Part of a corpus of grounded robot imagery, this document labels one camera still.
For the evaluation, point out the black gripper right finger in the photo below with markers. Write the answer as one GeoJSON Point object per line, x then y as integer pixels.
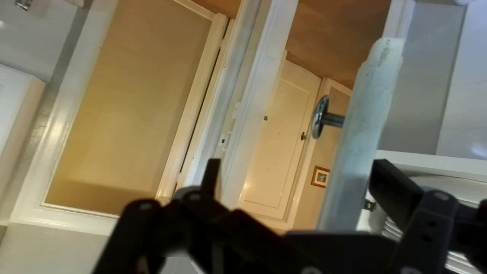
{"type": "Point", "coordinates": [431, 229]}

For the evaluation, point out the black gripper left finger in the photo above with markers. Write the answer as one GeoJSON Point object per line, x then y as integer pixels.
{"type": "Point", "coordinates": [192, 238]}

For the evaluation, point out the white cabinet door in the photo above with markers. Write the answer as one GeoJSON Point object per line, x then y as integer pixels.
{"type": "Point", "coordinates": [366, 137]}

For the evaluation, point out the silver cabinet door knob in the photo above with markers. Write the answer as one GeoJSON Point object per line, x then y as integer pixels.
{"type": "Point", "coordinates": [322, 118]}

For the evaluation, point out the white hallway door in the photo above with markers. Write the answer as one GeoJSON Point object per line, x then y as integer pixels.
{"type": "Point", "coordinates": [276, 146]}

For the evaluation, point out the stacked white plates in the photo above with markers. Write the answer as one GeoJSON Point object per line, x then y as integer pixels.
{"type": "Point", "coordinates": [393, 229]}

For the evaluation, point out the small framed picture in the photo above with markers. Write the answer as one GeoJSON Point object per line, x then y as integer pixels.
{"type": "Point", "coordinates": [320, 177]}

